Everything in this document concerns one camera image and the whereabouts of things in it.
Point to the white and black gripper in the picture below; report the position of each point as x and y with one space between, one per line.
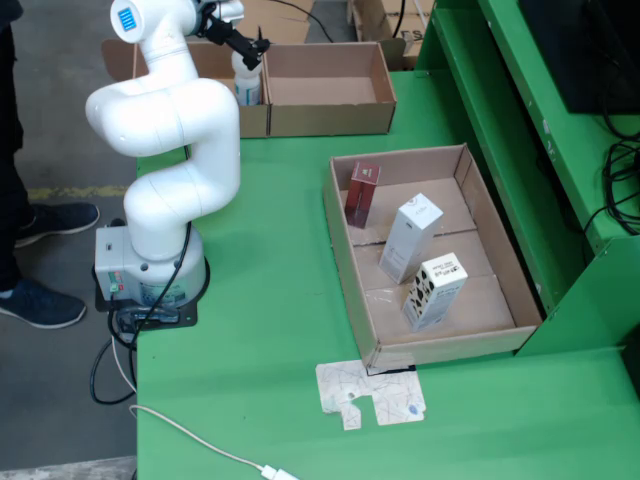
225 10

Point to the white bottle with teal label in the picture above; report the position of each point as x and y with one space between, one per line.
248 90

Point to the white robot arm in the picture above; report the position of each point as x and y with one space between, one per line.
165 115

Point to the grey robot base unit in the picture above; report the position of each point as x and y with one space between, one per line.
107 260

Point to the open brown cardboard box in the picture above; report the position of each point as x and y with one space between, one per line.
210 60
325 65

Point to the printed brown cardboard box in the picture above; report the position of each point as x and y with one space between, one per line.
370 20

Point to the cow print hand cream box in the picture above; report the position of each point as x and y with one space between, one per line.
435 300

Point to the shallow cardboard tray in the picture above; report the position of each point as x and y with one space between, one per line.
475 310

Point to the dark red carton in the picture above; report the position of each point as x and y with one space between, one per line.
361 200

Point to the tall white carton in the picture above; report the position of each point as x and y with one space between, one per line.
410 240

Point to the dark blue sneaker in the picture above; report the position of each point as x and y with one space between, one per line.
65 222
45 305

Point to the black trouser leg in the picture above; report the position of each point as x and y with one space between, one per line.
7 270
15 150

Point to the green metal shelf unit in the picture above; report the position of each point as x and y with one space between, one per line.
500 150

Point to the black monitor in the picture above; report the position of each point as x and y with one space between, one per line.
575 50

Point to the white patterned paper cutout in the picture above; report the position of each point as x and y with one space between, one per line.
390 395

